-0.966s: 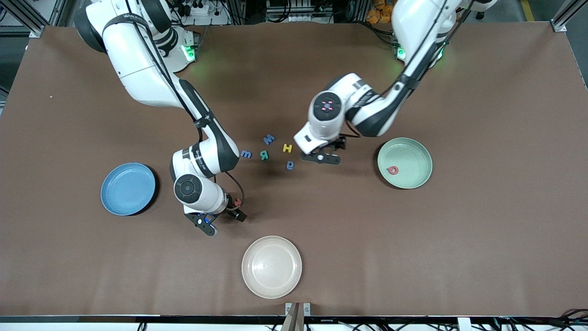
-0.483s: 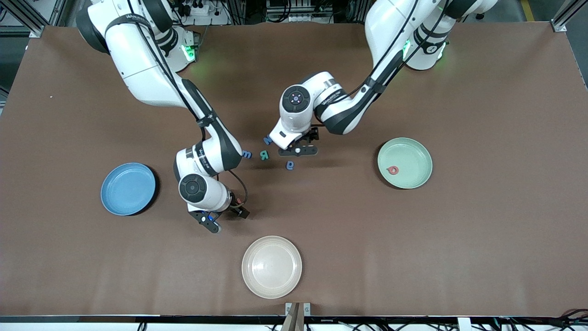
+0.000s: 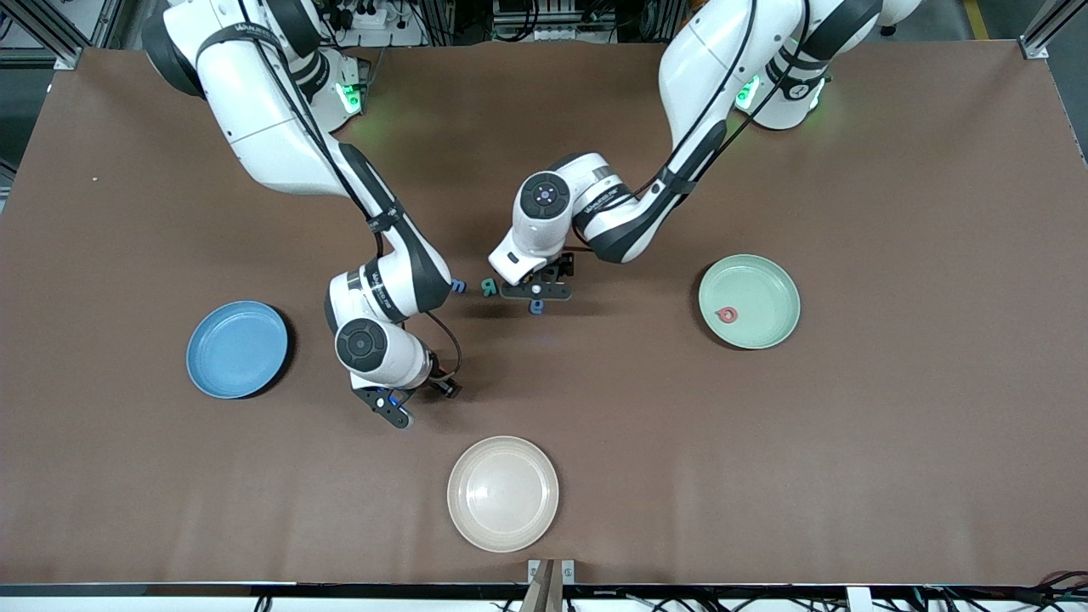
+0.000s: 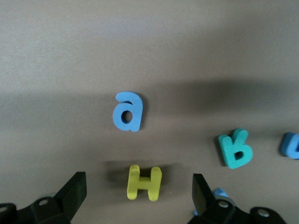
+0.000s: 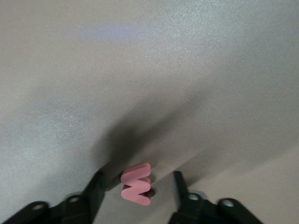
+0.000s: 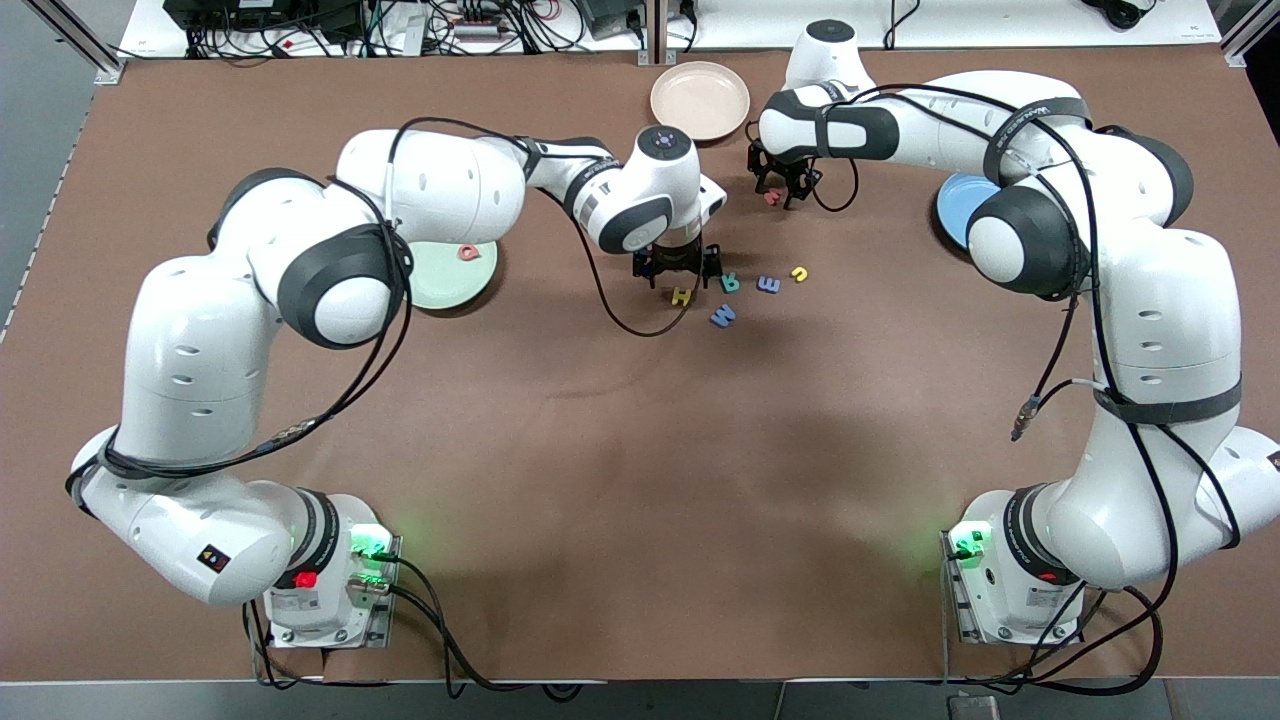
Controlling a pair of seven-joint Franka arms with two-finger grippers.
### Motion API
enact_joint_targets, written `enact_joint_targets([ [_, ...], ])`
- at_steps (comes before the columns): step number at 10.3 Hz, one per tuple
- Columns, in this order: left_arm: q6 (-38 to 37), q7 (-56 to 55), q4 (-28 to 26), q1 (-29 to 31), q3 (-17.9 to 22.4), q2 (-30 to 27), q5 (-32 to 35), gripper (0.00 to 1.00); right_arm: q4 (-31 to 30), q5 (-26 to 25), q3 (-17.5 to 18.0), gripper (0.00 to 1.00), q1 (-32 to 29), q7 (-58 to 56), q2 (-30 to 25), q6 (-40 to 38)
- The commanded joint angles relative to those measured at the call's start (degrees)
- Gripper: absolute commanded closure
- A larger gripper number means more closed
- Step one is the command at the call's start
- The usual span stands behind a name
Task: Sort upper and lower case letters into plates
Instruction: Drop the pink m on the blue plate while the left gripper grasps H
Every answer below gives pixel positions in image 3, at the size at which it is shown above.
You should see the beige plate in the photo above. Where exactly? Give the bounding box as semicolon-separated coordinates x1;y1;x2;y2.
447;436;560;554

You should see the green plate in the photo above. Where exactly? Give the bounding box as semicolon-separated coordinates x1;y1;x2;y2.
698;254;802;350

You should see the blue plate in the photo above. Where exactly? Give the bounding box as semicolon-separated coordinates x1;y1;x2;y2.
186;300;290;400

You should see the white equipment rack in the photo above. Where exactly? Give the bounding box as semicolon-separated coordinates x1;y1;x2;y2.
493;0;617;43

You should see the white power strip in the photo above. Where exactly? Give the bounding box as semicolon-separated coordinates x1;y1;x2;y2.
327;0;388;31

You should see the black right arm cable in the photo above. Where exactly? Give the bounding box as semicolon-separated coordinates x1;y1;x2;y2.
238;0;464;383

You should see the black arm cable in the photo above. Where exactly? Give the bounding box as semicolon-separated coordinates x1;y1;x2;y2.
633;0;813;201
238;0;464;383

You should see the grey metal mounting bracket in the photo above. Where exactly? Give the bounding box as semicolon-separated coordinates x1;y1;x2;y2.
527;558;576;586

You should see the tan camera pole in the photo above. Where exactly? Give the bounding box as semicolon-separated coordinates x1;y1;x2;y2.
518;561;566;612

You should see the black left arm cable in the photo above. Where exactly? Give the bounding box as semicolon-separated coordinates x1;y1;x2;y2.
633;0;813;201

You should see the aluminium frame post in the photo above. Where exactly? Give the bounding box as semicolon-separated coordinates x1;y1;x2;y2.
1018;0;1088;60
0;0;120;71

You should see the tangled floor cable bundle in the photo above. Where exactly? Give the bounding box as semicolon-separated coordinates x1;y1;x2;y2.
922;569;1088;612

